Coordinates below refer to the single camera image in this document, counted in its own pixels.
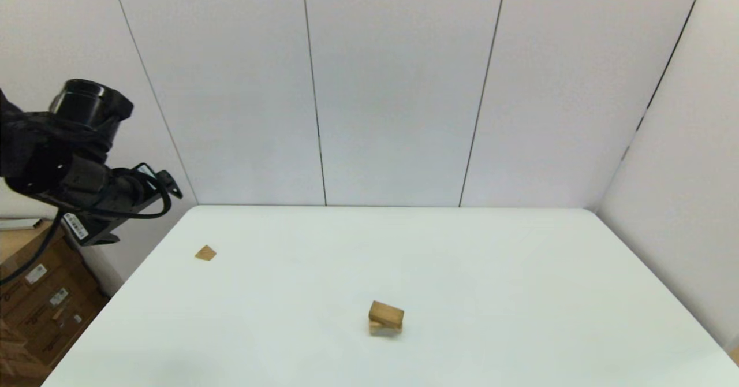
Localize rectangular wooden building block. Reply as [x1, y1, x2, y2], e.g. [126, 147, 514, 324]
[368, 300, 405, 330]

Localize arched wooden building block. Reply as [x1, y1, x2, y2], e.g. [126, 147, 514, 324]
[369, 319, 402, 337]

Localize stacked cardboard boxes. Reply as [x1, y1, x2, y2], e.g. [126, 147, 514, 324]
[0, 221, 110, 370]

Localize small plain cardboard box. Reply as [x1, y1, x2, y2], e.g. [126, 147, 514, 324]
[0, 318, 50, 385]

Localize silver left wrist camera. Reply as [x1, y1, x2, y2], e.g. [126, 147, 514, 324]
[155, 170, 184, 199]

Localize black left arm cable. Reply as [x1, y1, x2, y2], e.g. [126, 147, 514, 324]
[0, 170, 173, 286]

